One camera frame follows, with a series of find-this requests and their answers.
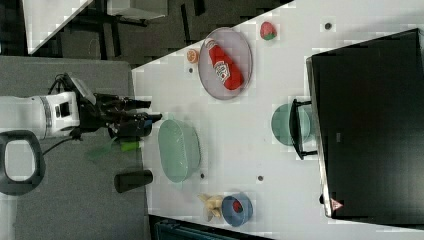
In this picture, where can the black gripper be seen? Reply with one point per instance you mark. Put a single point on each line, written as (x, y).
(117, 114)

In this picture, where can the green plastic strainer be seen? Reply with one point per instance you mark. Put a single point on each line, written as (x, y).
(179, 150)

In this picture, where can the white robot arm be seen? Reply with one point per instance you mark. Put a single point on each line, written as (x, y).
(25, 122)

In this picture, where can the green plastic spatula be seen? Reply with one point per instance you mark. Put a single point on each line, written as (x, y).
(115, 142)

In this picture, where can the black cylinder cup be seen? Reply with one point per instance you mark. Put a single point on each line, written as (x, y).
(124, 182)

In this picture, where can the orange slice toy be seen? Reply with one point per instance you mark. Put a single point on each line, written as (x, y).
(192, 56)

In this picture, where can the red ketchup bottle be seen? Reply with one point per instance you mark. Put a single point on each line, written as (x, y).
(225, 69)

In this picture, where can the grey round plate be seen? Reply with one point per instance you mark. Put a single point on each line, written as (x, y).
(236, 46)

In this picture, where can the peeled banana toy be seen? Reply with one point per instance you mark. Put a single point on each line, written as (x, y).
(212, 206)

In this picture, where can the small red fruit toy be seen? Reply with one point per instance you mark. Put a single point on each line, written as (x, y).
(237, 207)

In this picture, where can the blue bowl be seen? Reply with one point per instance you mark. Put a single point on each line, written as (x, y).
(230, 216)

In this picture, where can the green plastic cup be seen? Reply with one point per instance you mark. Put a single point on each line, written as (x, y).
(280, 124)

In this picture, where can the red strawberry toy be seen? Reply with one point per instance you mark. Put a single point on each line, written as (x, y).
(267, 31)

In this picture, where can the black toaster oven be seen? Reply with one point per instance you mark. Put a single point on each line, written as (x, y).
(367, 111)

